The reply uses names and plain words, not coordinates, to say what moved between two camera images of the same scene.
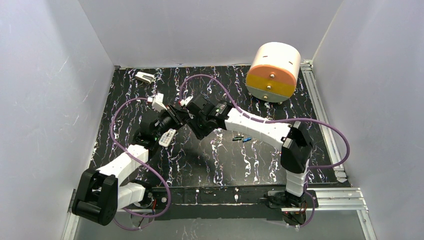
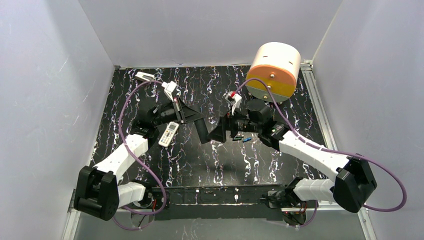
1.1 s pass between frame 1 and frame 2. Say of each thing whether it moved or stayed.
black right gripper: moved
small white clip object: stayed
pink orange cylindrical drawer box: stayed
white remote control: stayed
